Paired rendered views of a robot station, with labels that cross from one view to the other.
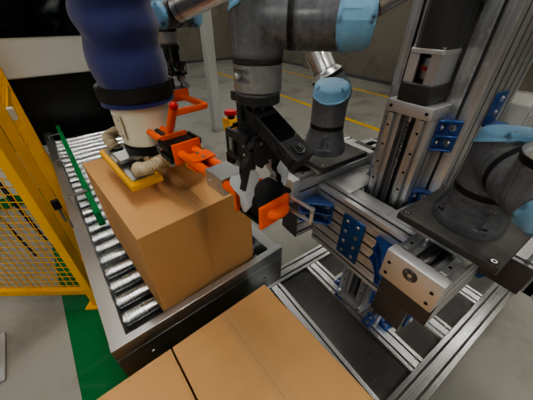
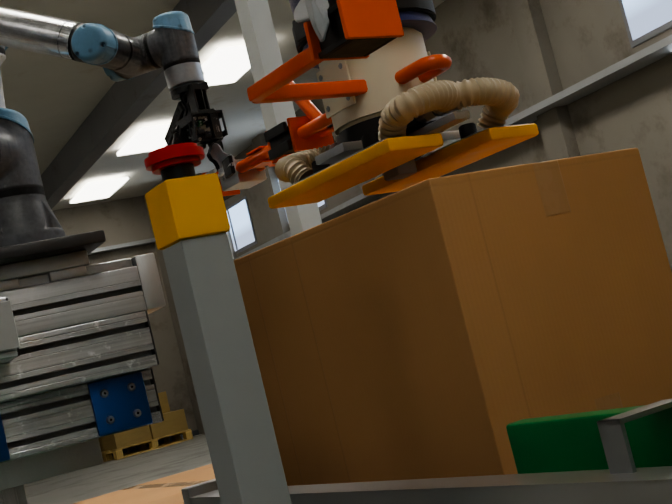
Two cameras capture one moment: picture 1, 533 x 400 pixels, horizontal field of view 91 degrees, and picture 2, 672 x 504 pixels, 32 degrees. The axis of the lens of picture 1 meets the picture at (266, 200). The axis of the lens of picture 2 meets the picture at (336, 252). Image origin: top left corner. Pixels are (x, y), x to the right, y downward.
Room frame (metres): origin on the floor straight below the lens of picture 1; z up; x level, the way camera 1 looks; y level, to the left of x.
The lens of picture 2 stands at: (2.67, 0.51, 0.77)
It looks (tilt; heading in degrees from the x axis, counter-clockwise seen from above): 5 degrees up; 187
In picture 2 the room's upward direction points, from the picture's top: 14 degrees counter-clockwise
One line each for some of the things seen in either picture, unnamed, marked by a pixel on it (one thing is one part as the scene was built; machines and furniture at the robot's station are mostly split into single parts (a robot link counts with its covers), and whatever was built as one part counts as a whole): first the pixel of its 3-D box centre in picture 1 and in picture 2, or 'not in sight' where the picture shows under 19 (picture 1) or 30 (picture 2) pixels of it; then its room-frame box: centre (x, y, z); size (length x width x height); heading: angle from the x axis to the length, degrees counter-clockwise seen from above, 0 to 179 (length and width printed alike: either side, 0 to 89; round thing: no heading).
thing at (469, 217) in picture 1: (475, 202); not in sight; (0.49, -0.49, 1.09); 0.15 x 0.15 x 0.10
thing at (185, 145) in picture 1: (181, 147); (299, 139); (0.68, 0.24, 1.14); 0.10 x 0.08 x 0.06; 132
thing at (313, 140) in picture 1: (325, 135); (13, 224); (0.90, -0.21, 1.09); 0.15 x 0.15 x 0.10
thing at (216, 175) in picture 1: (224, 178); (242, 174); (0.52, 0.10, 1.13); 0.07 x 0.07 x 0.04; 42
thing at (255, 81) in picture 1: (256, 78); (186, 79); (0.44, 0.02, 1.36); 0.08 x 0.08 x 0.05
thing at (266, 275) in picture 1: (214, 308); not in sight; (0.60, 0.21, 0.48); 0.70 x 0.03 x 0.15; 129
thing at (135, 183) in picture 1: (127, 160); (442, 152); (0.81, 0.48, 1.04); 0.34 x 0.10 x 0.05; 42
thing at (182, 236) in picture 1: (170, 214); (441, 337); (0.87, 0.41, 0.75); 0.60 x 0.40 x 0.40; 42
